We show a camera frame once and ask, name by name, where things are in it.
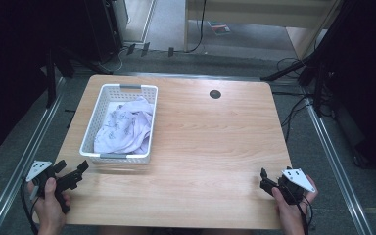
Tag book with red cover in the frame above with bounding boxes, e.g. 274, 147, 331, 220
208, 21, 232, 36

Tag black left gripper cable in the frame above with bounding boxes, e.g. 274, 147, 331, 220
20, 178, 39, 235

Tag black metal stand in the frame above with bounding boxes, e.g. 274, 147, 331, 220
44, 47, 76, 110

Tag black hanging cable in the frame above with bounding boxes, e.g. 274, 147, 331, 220
189, 0, 208, 54

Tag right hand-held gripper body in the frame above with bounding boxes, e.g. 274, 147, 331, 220
264, 166, 316, 206

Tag metal floor rail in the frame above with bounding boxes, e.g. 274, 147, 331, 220
302, 95, 374, 235
0, 77, 67, 235

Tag black tripod stand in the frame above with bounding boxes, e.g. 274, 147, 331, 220
259, 54, 311, 82

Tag person's left hand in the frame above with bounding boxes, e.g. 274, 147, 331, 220
26, 177, 71, 235

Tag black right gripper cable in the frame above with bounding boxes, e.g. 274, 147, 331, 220
293, 194, 315, 235

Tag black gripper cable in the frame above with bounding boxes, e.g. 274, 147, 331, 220
293, 194, 315, 235
20, 178, 39, 235

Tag white plastic basket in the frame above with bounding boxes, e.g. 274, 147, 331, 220
78, 83, 159, 165

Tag light wooden cabinet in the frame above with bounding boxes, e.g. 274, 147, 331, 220
183, 0, 342, 61

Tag person's right hand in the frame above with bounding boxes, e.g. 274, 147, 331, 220
271, 174, 319, 235

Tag white floor cable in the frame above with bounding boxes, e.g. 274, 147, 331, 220
96, 48, 127, 73

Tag black equipment case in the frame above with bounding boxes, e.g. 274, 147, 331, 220
83, 0, 124, 64

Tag white patterned cloth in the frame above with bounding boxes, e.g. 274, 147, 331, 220
93, 95, 155, 155

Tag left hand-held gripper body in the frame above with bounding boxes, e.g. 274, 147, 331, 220
25, 160, 79, 215

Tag dark curtain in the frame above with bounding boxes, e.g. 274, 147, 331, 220
306, 0, 376, 179
0, 0, 92, 161

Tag black floor cables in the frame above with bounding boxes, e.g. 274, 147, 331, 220
271, 57, 319, 143

